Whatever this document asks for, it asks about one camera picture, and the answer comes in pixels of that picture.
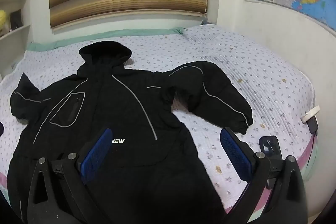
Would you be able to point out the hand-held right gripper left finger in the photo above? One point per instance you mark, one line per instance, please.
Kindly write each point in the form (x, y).
(95, 157)

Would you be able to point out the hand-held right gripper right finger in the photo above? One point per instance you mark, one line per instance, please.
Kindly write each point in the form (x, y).
(235, 155)

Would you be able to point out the black hooded jacket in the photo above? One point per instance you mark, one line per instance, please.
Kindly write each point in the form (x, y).
(118, 108)

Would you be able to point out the black smartphone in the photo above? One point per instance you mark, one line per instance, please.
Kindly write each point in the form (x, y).
(271, 145)

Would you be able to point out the small black device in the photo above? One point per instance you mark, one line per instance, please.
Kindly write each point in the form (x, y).
(313, 124)

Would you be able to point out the bed with floral quilt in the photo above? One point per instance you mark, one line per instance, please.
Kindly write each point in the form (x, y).
(236, 69)

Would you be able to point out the white flat object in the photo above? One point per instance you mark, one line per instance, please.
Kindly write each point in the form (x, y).
(311, 112)

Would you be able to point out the green bed sheet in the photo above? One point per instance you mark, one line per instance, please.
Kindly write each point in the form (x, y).
(65, 43)

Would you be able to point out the dark box on shelf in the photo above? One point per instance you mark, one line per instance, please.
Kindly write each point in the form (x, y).
(16, 19)

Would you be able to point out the yellow plush toy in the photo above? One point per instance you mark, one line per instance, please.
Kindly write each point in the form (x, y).
(2, 20)

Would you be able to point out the white bookshelf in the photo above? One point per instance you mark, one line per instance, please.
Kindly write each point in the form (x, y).
(15, 1)

